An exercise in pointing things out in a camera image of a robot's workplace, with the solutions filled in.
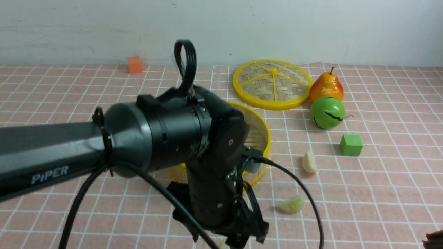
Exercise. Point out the yellow-rimmed woven steamer lid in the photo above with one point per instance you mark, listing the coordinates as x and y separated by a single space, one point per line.
272 84

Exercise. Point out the pink checkered tablecloth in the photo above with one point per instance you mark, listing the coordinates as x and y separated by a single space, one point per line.
389 197

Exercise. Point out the pale dumpling bottom edge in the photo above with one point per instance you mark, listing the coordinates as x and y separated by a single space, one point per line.
223 245

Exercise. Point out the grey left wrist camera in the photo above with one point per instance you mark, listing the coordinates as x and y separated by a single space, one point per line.
248 164

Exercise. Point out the orange yellow toy pear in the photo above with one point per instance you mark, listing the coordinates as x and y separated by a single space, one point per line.
327 84

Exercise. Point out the greenish dumpling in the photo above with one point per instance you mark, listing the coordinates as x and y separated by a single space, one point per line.
291 206

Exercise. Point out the green round toy fruit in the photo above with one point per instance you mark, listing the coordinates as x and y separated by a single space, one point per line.
328 112

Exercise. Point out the white dumpling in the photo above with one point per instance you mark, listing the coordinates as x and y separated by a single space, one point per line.
309 163

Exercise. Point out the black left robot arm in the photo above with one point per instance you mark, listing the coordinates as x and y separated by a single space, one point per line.
191 149

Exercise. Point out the orange foam cube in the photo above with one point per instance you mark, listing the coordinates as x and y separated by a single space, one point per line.
134 65

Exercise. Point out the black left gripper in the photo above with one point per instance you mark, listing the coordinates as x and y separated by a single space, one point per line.
234 213

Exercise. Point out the green foam cube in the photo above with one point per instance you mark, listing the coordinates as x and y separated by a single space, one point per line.
351 145

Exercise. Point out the yellow-rimmed bamboo steamer tray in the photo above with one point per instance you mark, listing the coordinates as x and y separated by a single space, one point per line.
259 137

